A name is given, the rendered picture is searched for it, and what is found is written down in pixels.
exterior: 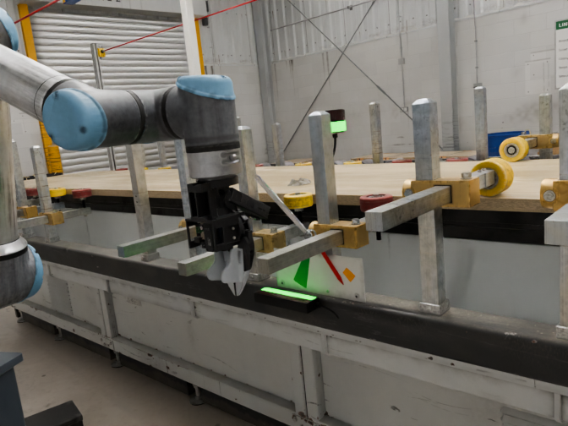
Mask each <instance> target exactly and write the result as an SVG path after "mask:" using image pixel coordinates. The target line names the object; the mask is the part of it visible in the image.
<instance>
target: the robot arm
mask: <svg viewBox="0 0 568 426"><path fill-rule="evenodd" d="M18 49H19V36H18V32H17V29H16V26H15V24H14V22H13V20H12V19H11V18H10V17H9V15H8V13H7V12H6V11H5V10H3V9H2V8H0V309H3V308H5V307H7V306H10V305H13V304H15V303H21V302H23V301H24V300H25V299H27V298H30V297H32V296H34V295H35V294H36V293H37V292H38V291H39V290H40V288H41V285H42V282H43V278H42V277H43V266H42V263H41V258H40V256H39V254H36V250H35V249H34V248H33V247H32V246H30V245H29V244H27V241H26V240H25V239H24V238H22V237H21V236H20V235H19V234H18V221H17V207H16V194H15V181H14V156H13V142H12V129H11V116H10V105H11V106H13V107H16V108H17V109H19V110H20V111H22V112H24V113H26V114H28V115H30V116H31V117H33V118H35V119H37V120H38V121H40V122H42V123H44V126H45V129H46V132H47V134H48V135H49V137H50V138H51V139H52V141H53V142H54V143H55V144H56V145H58V146H59V147H61V148H63V149H65V150H77V151H87V150H93V149H96V148H104V147H112V146H119V145H136V144H149V143H154V142H158V141H168V140H177V139H184V141H185V146H186V154H187V161H188V173H189V177H190V178H192V179H197V180H196V183H189V184H187V188H188V200H189V206H190V213H191V217H189V218H186V219H185V221H186V228H187V234H188V246H189V248H190V249H191V248H194V247H197V246H200V247H201V248H203V249H206V251H207V252H214V258H215V261H214V263H213V264H212V265H211V267H210V268H209V269H208V270H207V277H208V279H209V280H211V281H222V282H223V283H227V284H228V286H229V287H230V289H231V290H232V293H233V294H234V295H235V296H236V295H237V296H239V295H240V294H241V293H242V291H243V289H244V287H245V284H246V282H247V280H248V278H249V272H250V270H251V268H252V264H253V260H254V239H253V231H252V230H250V225H249V219H252V220H256V221H260V219H265V220H267V218H268V215H269V211H270V207H269V206H268V205H265V203H263V202H261V201H259V200H256V199H254V198H252V197H250V196H248V195H246V194H244V193H242V192H240V191H238V190H236V189H235V188H231V187H229V186H232V185H235V184H238V183H239V182H238V175H237V174H240V173H242V172H243V163H242V156H241V148H240V143H239V134H238V120H237V112H236V104H235V99H236V96H235V94H234V90H233V85H232V80H231V79H230V78H229V77H228V76H226V75H185V76H179V77H178V78H177V81H176V86H172V87H166V88H161V89H156V90H100V89H96V88H94V87H92V86H90V85H87V84H85V83H83V82H81V81H79V80H77V79H73V78H69V77H68V76H66V75H63V74H60V73H59V72H57V71H55V70H53V69H51V68H48V67H47V66H45V65H43V64H41V63H38V62H36V61H34V60H32V59H30V58H28V57H26V56H24V55H22V54H20V53H18V52H17V50H18ZM194 225H195V227H196V233H197V237H194V241H191V238H190V232H189V227H191V226H194ZM234 245H237V246H238V247H237V248H235V247H233V246H234Z"/></svg>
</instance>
